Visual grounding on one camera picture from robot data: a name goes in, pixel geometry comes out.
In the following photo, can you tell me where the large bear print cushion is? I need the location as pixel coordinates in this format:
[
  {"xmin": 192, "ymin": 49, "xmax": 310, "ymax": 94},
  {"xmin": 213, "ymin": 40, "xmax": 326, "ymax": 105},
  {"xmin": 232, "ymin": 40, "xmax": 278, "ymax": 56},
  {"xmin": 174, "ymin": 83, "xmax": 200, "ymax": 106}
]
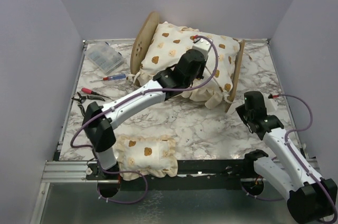
[{"xmin": 130, "ymin": 22, "xmax": 244, "ymax": 109}]

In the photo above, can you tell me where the wooden pet bed frame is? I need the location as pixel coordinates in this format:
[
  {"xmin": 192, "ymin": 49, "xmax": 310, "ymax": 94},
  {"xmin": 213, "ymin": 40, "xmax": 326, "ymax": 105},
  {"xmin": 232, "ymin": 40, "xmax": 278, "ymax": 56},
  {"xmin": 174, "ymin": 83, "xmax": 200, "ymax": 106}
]
[{"xmin": 130, "ymin": 12, "xmax": 245, "ymax": 112}]

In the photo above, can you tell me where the small bear print pillow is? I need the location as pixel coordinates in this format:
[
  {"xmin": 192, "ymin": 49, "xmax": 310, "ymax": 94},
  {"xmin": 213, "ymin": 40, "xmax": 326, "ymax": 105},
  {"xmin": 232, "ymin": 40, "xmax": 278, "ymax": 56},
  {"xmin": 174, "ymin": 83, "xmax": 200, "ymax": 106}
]
[{"xmin": 113, "ymin": 135, "xmax": 178, "ymax": 181}]

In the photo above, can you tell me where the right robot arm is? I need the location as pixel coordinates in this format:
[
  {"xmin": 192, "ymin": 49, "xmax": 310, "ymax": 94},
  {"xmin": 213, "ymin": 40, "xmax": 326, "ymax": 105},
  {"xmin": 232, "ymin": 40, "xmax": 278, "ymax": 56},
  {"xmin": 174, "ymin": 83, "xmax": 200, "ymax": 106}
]
[{"xmin": 236, "ymin": 91, "xmax": 337, "ymax": 223}]

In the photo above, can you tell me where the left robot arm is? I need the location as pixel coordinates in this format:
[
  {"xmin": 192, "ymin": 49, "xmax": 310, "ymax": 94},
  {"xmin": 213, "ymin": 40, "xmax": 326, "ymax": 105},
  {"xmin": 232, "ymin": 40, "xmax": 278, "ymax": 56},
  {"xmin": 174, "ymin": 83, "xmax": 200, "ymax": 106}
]
[{"xmin": 82, "ymin": 48, "xmax": 209, "ymax": 179}]

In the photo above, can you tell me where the clear plastic screw box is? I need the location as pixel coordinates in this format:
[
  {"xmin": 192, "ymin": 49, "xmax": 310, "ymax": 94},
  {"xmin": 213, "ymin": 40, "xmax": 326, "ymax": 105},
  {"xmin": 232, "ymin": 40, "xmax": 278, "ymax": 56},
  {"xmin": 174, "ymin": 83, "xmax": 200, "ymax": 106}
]
[{"xmin": 84, "ymin": 42, "xmax": 125, "ymax": 75}]

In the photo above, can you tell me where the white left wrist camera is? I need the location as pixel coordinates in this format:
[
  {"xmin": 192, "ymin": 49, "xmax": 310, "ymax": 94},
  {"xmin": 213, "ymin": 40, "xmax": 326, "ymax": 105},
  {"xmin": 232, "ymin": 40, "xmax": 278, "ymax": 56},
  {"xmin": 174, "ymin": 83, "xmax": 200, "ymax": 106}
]
[{"xmin": 192, "ymin": 35, "xmax": 211, "ymax": 57}]

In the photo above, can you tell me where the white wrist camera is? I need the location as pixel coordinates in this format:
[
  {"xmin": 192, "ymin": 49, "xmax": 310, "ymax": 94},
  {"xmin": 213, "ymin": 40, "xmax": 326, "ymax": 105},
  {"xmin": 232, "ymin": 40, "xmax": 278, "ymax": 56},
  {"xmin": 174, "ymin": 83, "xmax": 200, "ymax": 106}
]
[
  {"xmin": 192, "ymin": 35, "xmax": 211, "ymax": 57},
  {"xmin": 265, "ymin": 94, "xmax": 278, "ymax": 113}
]

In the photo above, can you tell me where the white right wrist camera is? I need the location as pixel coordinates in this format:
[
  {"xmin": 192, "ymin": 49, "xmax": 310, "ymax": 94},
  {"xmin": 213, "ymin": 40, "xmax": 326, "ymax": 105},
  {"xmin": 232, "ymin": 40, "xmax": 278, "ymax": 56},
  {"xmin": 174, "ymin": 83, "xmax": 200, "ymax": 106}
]
[{"xmin": 265, "ymin": 94, "xmax": 278, "ymax": 113}]

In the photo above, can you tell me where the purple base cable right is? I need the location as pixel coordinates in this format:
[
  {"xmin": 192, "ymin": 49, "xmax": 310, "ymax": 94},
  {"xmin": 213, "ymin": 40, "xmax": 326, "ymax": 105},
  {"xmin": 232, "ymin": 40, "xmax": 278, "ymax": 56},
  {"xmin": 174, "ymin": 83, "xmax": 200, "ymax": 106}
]
[{"xmin": 244, "ymin": 155, "xmax": 286, "ymax": 202}]

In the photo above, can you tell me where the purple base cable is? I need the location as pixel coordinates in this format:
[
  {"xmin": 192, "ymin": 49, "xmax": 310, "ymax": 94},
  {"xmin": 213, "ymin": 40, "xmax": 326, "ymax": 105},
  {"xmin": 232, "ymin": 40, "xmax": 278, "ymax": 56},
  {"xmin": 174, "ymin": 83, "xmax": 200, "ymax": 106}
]
[
  {"xmin": 89, "ymin": 155, "xmax": 149, "ymax": 204},
  {"xmin": 244, "ymin": 155, "xmax": 286, "ymax": 202}
]

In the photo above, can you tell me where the black front mounting rail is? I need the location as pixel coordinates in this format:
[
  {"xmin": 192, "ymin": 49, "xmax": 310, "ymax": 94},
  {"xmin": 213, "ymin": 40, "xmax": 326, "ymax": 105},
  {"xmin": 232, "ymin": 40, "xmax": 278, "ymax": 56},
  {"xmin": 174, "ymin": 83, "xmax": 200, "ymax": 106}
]
[{"xmin": 86, "ymin": 159, "xmax": 264, "ymax": 195}]

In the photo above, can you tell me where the blue handled screwdriver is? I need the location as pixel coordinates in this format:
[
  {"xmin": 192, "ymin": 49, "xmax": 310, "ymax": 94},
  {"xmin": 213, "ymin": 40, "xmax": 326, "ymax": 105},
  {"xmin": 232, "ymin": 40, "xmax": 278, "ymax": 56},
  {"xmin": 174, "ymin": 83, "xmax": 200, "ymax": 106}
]
[{"xmin": 90, "ymin": 73, "xmax": 126, "ymax": 83}]

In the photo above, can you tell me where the red handled screwdriver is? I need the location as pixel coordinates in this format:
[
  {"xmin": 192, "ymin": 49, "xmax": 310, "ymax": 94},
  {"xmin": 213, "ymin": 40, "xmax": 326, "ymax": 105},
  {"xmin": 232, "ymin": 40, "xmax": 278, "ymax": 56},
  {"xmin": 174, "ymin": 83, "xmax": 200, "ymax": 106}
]
[{"xmin": 81, "ymin": 88, "xmax": 111, "ymax": 101}]

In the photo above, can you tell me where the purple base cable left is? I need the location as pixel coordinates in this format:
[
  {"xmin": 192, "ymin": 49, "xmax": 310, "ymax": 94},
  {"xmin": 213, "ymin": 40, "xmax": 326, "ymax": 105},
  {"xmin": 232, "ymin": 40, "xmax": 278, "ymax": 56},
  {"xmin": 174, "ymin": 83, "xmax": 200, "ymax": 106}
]
[{"xmin": 89, "ymin": 155, "xmax": 149, "ymax": 204}]

